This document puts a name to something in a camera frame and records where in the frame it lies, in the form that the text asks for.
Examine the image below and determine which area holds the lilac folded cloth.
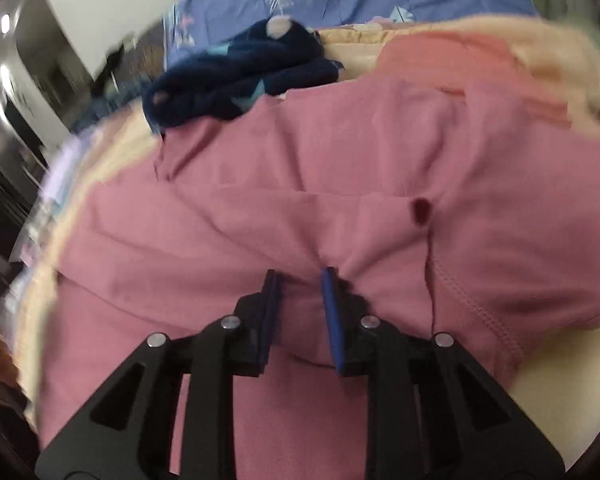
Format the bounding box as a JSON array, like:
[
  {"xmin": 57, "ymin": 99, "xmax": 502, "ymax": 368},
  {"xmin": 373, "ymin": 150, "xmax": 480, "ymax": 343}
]
[{"xmin": 38, "ymin": 127, "xmax": 95, "ymax": 205}]

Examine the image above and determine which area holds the black garment on headboard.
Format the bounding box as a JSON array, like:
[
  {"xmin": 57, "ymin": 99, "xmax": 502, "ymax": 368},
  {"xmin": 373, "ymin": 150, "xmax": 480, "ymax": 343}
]
[{"xmin": 90, "ymin": 44, "xmax": 125, "ymax": 98}]

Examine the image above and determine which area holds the folded salmon garment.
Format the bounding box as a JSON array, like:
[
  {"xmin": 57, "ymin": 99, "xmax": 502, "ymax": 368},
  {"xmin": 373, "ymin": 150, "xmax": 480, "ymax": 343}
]
[{"xmin": 374, "ymin": 32, "xmax": 571, "ymax": 127}]

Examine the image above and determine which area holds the peach fleece blanket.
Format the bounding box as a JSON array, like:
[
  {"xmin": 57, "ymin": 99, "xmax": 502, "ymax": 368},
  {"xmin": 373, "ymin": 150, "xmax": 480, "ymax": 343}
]
[{"xmin": 18, "ymin": 16, "xmax": 600, "ymax": 466}]

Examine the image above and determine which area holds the navy star fleece garment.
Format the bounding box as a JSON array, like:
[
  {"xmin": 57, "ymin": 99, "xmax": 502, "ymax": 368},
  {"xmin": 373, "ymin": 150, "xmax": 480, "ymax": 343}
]
[{"xmin": 143, "ymin": 15, "xmax": 343, "ymax": 131}]

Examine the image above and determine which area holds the pink long-sleeve shirt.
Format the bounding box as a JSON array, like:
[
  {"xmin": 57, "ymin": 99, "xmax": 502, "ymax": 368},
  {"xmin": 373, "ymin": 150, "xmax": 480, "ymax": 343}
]
[{"xmin": 38, "ymin": 76, "xmax": 600, "ymax": 479}]

